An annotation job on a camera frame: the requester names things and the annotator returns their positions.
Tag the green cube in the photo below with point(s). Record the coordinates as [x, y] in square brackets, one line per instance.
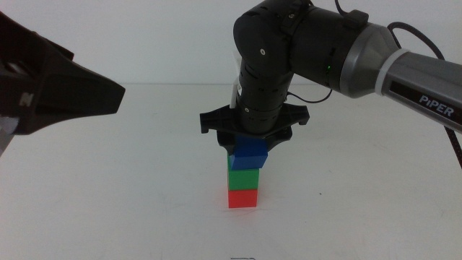
[243, 180]

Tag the red cube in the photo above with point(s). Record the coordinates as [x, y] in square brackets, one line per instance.
[242, 198]

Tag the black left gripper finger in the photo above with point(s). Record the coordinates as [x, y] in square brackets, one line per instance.
[94, 90]
[65, 115]

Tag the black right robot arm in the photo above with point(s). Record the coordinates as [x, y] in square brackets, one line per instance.
[361, 54]

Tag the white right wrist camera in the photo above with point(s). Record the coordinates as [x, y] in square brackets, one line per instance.
[236, 90]

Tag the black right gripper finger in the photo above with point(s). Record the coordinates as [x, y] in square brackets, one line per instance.
[226, 142]
[278, 139]

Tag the blue cube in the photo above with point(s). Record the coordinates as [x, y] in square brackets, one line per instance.
[249, 153]

